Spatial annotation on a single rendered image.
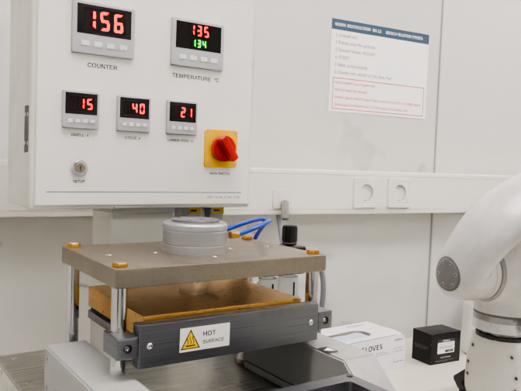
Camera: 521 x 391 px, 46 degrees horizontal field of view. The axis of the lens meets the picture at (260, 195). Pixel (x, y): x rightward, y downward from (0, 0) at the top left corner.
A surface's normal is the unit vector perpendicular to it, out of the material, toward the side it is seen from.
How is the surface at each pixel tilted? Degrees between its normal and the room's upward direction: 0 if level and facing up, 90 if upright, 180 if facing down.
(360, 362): 41
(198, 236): 90
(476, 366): 92
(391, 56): 90
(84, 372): 0
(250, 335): 90
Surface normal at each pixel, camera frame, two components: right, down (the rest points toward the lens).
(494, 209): -0.55, -0.51
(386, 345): 0.61, 0.02
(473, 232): -0.77, -0.20
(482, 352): -0.90, 0.00
